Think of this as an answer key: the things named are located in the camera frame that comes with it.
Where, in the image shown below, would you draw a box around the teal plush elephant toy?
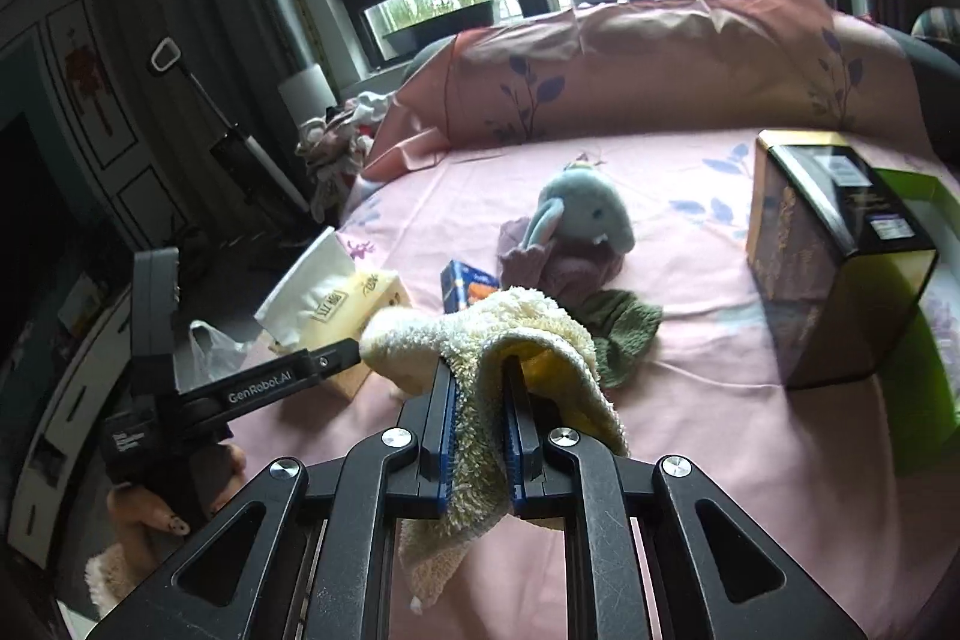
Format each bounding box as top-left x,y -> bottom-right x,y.
521,161 -> 635,255

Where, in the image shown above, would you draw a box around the pink floral bed sheet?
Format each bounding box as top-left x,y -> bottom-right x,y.
342,130 -> 958,638

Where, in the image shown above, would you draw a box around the mauve brown knitted cloth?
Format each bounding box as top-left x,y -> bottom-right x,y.
496,218 -> 623,308

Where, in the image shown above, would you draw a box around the black and gold box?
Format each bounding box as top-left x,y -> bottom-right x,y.
747,130 -> 937,390

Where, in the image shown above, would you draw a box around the pile of white clothes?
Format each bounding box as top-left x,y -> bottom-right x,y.
296,91 -> 392,224

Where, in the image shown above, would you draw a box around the yellow terry towel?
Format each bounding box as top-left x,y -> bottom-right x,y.
359,287 -> 630,614

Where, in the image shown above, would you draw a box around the person's left hand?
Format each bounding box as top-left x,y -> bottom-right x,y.
83,441 -> 249,619

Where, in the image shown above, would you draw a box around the pink floral pillow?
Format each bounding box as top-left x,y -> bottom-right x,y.
361,0 -> 932,182

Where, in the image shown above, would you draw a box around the green open storage box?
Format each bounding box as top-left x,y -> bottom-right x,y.
880,169 -> 958,476

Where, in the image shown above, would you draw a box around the white tissue pack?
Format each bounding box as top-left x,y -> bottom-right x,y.
254,227 -> 410,354

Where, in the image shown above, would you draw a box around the long black planter box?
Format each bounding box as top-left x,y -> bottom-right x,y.
382,0 -> 498,58

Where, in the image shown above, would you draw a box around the black stick vacuum cleaner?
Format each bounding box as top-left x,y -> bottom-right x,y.
148,35 -> 309,224

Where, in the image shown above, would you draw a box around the small blue carton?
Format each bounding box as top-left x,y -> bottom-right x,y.
441,260 -> 500,314

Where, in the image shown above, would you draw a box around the green knitted cloth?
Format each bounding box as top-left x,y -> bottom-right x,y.
571,289 -> 662,388

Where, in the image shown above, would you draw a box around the striped patterned cushion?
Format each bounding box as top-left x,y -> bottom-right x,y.
911,7 -> 960,46

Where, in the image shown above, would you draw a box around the dark grey sofa cushion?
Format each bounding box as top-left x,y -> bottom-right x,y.
880,26 -> 960,177

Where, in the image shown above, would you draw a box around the white cylindrical bin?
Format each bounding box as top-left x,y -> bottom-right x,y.
278,64 -> 338,125

